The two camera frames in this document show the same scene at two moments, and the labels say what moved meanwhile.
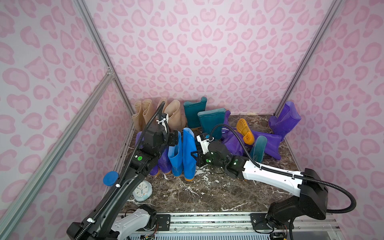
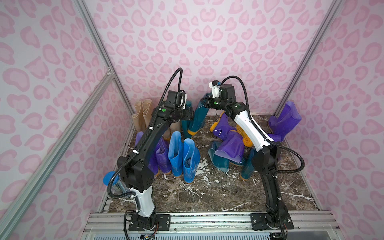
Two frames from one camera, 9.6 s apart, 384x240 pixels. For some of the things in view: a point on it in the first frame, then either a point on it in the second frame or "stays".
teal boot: [209, 118] to [199, 118]
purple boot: [154, 169] stays
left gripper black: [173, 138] to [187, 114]
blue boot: [175, 153] stays
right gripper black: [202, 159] to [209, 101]
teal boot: [191, 109] to [185, 124]
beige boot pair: [138, 116] stays
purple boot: [164, 162] stays
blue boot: [189, 162] stays
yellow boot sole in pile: [243, 128] stays
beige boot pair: [147, 111] stays
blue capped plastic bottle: [110, 178] stays
